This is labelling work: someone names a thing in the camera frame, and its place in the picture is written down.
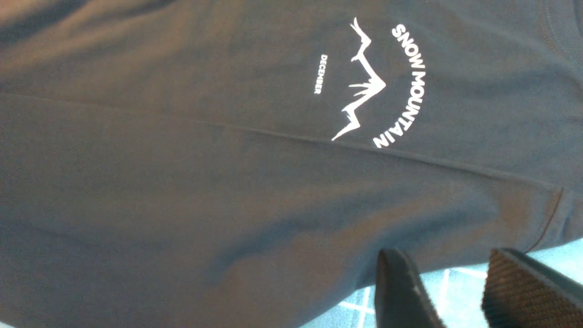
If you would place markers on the gray long-sleeve top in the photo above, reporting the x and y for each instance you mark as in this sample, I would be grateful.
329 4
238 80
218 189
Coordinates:
241 163

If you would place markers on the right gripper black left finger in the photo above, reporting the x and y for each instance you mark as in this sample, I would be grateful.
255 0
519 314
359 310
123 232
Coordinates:
401 300

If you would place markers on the teal checkered tablecloth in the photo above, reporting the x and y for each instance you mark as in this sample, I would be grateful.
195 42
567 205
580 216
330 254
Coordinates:
455 292

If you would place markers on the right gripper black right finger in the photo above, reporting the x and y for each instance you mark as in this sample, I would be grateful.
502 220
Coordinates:
521 292

